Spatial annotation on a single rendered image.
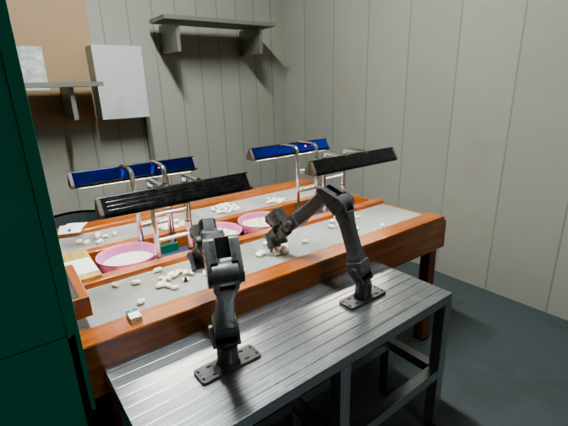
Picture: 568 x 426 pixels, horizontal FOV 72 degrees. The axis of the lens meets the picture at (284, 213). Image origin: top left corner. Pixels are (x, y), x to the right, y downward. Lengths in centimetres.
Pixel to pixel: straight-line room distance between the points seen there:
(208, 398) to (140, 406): 18
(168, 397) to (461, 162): 252
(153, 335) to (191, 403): 29
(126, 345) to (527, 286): 256
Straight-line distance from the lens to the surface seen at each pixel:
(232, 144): 406
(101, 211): 150
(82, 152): 357
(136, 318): 136
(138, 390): 127
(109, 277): 172
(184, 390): 123
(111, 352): 136
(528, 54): 292
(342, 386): 136
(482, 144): 303
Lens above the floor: 147
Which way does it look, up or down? 18 degrees down
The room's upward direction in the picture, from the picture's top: 2 degrees counter-clockwise
